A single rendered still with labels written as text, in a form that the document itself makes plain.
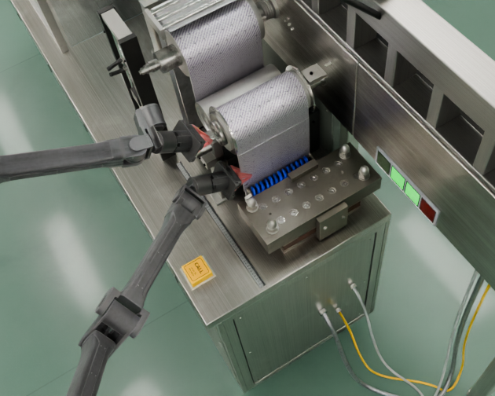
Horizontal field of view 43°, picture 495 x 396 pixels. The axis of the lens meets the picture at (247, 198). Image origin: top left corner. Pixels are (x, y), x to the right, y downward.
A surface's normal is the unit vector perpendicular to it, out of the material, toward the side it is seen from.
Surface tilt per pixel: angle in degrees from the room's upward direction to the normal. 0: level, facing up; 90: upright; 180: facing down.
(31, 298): 0
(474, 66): 0
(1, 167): 34
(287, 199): 0
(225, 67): 92
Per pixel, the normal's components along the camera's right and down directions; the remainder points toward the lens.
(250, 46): 0.51, 0.72
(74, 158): 0.28, -0.29
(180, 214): 0.55, -0.42
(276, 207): -0.10, -0.53
